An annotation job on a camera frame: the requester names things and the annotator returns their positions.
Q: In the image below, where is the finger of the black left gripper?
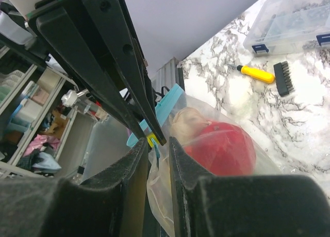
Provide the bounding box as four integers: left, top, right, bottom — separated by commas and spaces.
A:
82, 0, 165, 145

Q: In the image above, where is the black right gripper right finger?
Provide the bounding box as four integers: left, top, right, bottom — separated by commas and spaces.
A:
169, 137, 329, 236

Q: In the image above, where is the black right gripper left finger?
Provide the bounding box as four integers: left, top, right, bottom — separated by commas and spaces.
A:
1, 138, 149, 236

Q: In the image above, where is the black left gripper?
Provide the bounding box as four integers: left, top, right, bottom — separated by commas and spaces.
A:
9, 0, 144, 138

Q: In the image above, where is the red toy apple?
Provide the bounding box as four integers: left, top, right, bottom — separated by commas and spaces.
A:
184, 121, 256, 176

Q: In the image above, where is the clear zip top bag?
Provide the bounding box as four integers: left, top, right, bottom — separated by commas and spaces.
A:
140, 84, 281, 236

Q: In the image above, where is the toy garlic bulb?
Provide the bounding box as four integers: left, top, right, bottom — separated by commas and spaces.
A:
170, 107, 211, 145

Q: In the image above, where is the black screwdriver bit holder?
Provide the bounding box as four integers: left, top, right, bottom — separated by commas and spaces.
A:
273, 61, 294, 97

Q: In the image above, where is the black yellow brush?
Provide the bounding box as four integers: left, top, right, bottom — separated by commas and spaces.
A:
226, 64, 275, 84

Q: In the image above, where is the clear plastic storage box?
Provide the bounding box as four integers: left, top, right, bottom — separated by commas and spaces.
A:
243, 0, 329, 56

